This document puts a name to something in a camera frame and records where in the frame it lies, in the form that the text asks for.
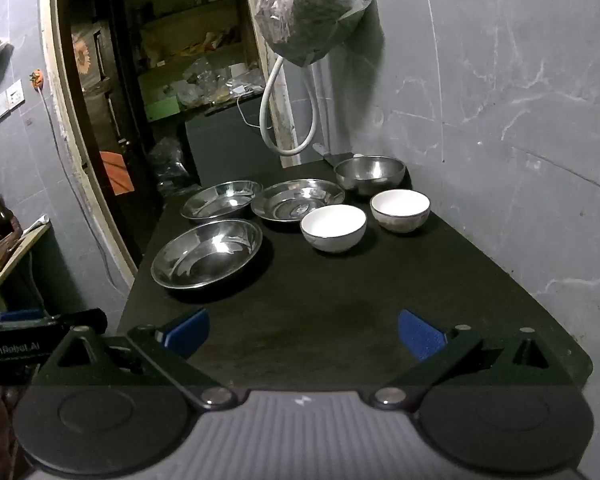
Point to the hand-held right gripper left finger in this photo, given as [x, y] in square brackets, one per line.
[190, 332]

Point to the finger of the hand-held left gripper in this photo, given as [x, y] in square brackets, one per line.
[20, 315]

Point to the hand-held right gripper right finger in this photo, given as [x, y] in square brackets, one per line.
[420, 332]

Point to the white ceramic bowl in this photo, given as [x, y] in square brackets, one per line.
[400, 210]

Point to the white plate with red rim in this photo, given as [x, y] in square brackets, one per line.
[333, 227]

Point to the stainless steel bowl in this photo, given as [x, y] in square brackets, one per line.
[370, 175]

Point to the stainless steel plate with sticker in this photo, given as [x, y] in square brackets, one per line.
[297, 200]

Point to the wooden side shelf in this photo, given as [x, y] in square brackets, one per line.
[15, 260]

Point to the woven basket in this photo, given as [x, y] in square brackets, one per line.
[0, 255]

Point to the rolled white paper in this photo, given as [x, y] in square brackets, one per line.
[35, 224]

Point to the dark wine bottle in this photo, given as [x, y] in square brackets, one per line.
[0, 215]

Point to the black plastic bag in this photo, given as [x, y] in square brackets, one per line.
[169, 165]

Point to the black cabinet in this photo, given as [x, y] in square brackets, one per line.
[230, 145]

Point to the dark wooden door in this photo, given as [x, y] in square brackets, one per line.
[95, 110]

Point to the green box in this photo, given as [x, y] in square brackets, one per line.
[164, 108]

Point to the sunflower decoration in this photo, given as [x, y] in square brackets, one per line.
[83, 59]

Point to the cluttered wooden shelf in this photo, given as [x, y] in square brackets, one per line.
[195, 45]

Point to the hanging plastic bag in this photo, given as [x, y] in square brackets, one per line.
[312, 10]

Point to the door frame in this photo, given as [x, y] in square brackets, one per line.
[62, 110]

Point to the white wall switch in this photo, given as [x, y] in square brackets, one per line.
[8, 100]

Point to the orange wall hook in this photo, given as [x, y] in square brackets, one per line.
[37, 80]

